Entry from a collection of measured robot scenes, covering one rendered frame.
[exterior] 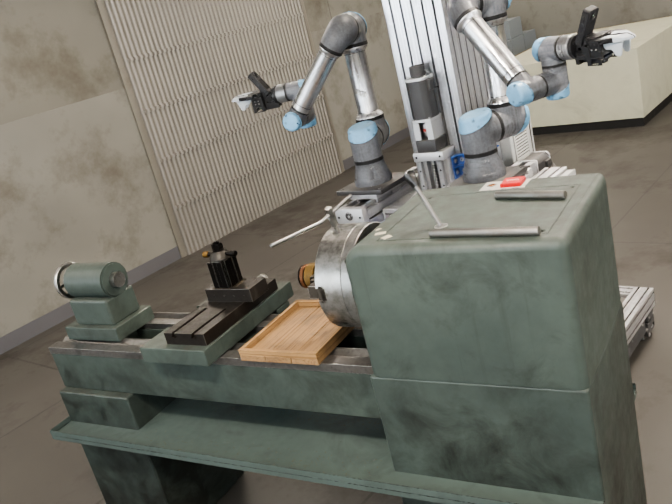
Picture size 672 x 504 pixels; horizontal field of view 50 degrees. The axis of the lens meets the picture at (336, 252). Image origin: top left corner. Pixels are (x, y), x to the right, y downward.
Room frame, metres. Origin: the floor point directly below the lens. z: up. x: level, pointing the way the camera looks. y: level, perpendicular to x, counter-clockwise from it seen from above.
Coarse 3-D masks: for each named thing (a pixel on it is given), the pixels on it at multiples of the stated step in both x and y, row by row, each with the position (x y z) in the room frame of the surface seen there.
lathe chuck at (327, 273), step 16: (352, 224) 2.05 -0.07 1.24; (336, 240) 1.99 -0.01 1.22; (320, 256) 1.97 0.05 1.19; (336, 256) 1.94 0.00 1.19; (320, 272) 1.95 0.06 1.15; (336, 272) 1.92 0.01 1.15; (336, 288) 1.91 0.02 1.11; (320, 304) 1.94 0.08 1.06; (336, 304) 1.91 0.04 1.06; (336, 320) 1.95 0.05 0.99; (352, 320) 1.92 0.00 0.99
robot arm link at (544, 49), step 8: (536, 40) 2.31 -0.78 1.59; (544, 40) 2.27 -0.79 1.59; (552, 40) 2.24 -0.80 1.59; (536, 48) 2.29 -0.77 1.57; (544, 48) 2.25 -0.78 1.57; (552, 48) 2.22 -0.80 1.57; (536, 56) 2.29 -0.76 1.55; (544, 56) 2.26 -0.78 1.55; (552, 56) 2.23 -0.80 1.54; (544, 64) 2.26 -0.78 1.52; (552, 64) 2.24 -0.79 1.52
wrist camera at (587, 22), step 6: (594, 6) 2.11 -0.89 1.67; (582, 12) 2.11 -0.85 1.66; (588, 12) 2.09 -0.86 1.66; (594, 12) 2.10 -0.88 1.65; (582, 18) 2.11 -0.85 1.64; (588, 18) 2.09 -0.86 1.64; (594, 18) 2.11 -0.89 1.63; (582, 24) 2.11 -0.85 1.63; (588, 24) 2.11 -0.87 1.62; (594, 24) 2.13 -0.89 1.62; (582, 30) 2.12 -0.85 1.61; (588, 30) 2.12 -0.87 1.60; (576, 36) 2.14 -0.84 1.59; (582, 36) 2.12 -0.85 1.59; (576, 42) 2.15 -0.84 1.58; (582, 42) 2.13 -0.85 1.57
